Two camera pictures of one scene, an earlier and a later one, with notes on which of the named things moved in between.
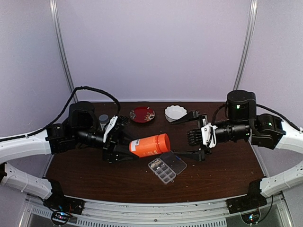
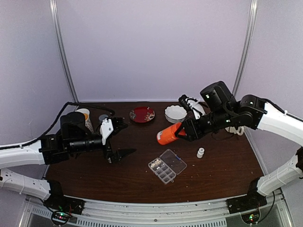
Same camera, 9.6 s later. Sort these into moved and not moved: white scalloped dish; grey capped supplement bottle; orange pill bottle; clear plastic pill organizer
Moved: orange pill bottle
Not moved: white scalloped dish; clear plastic pill organizer; grey capped supplement bottle
